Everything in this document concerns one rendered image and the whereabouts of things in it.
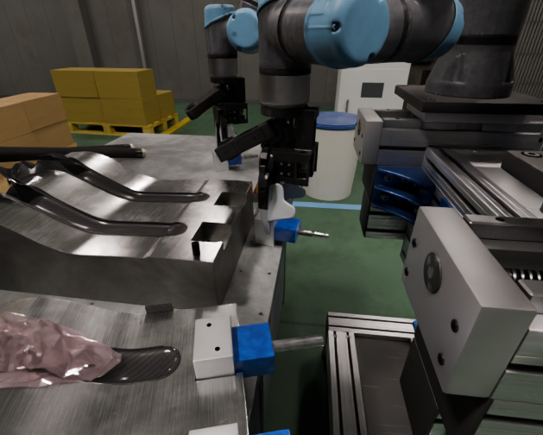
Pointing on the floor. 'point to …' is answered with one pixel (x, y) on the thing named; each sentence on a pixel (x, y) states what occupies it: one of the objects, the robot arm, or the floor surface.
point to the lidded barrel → (334, 156)
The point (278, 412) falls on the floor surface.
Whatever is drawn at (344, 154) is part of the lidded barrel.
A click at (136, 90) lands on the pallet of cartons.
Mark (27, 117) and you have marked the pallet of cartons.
